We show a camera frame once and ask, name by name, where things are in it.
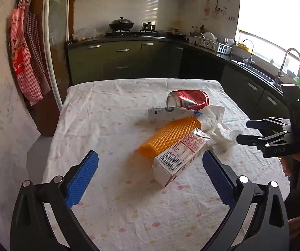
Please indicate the thin steel faucet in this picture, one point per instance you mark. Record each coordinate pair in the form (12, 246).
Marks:
(251, 55)

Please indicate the steel double sink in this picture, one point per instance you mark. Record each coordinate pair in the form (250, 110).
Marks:
(257, 70)

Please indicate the white tissue paper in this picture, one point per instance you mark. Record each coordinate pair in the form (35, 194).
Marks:
(212, 120)

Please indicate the black wok with lid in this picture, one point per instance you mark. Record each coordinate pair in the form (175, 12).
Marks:
(121, 24)

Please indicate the window with blind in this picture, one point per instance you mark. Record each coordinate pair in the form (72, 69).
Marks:
(270, 18)

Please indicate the row of white plates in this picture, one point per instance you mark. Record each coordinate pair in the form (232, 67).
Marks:
(208, 36)

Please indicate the small metal pot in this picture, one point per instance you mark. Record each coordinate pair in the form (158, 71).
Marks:
(149, 27)

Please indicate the orange foam mesh sleeve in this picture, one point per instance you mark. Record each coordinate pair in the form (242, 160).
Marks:
(168, 136)

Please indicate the clear plastic bag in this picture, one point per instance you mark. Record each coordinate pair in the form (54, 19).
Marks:
(87, 34)

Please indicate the dark sauce bottle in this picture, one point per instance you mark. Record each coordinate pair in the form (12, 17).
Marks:
(203, 28)

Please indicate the patterned glass sliding door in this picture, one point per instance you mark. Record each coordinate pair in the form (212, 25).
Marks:
(57, 44)

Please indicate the white mug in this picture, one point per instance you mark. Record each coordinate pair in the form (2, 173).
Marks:
(190, 39)

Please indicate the hanging wall ornament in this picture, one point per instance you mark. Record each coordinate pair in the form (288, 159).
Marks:
(216, 7)
(206, 9)

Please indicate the black frying pan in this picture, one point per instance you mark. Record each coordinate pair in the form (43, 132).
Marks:
(176, 33)

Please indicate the white red milk carton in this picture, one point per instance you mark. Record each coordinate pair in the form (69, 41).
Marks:
(176, 157)

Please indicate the dark checked apron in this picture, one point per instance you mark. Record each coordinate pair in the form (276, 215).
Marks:
(37, 52)

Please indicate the white dish rack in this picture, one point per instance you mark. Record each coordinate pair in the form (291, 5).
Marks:
(212, 47)

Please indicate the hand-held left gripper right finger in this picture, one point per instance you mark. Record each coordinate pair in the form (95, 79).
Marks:
(218, 180)

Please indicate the red soda can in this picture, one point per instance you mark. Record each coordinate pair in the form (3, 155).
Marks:
(189, 99)

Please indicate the green base cabinets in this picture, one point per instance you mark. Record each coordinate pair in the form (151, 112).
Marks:
(123, 57)

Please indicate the tall steel faucet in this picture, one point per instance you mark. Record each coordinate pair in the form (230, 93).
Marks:
(278, 75)

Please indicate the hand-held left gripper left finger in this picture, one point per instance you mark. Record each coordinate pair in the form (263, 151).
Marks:
(82, 180)

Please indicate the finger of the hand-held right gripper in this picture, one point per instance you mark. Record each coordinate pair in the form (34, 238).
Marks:
(247, 140)
(257, 124)

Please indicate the black gas stove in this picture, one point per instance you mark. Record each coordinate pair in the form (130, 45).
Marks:
(131, 33)

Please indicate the red checked apron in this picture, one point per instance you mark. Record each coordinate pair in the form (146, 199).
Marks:
(21, 57)

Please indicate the floral white tablecloth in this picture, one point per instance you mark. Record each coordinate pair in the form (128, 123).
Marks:
(100, 125)

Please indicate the white tube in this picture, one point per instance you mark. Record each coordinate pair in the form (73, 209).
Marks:
(165, 114)

